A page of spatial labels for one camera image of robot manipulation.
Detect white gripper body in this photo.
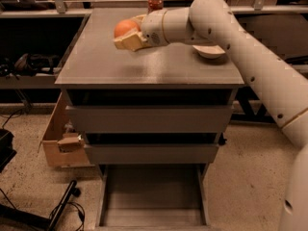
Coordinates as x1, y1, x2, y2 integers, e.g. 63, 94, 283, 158
141, 10, 168, 47

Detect orange fruit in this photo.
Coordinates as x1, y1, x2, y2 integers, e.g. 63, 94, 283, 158
114, 19, 140, 38

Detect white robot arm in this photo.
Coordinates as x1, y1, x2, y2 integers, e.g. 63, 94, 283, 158
114, 0, 308, 231

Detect grey drawer cabinet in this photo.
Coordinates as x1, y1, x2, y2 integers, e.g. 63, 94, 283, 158
54, 6, 246, 231

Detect grey top drawer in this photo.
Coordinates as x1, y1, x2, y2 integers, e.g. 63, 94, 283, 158
65, 89, 234, 134

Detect grey drawer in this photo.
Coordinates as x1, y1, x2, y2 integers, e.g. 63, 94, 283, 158
85, 133, 218, 165
65, 89, 234, 134
95, 165, 220, 231

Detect grey middle drawer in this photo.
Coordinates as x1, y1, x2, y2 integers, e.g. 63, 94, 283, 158
85, 133, 218, 165

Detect grey bottom drawer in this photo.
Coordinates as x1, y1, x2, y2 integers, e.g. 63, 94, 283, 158
95, 165, 220, 231

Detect red soda can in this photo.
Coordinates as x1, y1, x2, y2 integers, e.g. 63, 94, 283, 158
147, 0, 164, 13

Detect white bowl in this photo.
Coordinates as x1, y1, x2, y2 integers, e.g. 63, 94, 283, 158
193, 45, 225, 60

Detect black headphones on shelf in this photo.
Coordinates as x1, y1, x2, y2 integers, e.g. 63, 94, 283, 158
0, 53, 60, 77

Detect cardboard box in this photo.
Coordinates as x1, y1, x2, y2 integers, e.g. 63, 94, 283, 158
41, 95, 90, 167

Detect black box at left edge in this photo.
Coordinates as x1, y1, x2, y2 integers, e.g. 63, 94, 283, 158
0, 129, 16, 172

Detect black stand with cables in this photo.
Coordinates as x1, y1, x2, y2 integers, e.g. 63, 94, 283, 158
0, 179, 86, 231

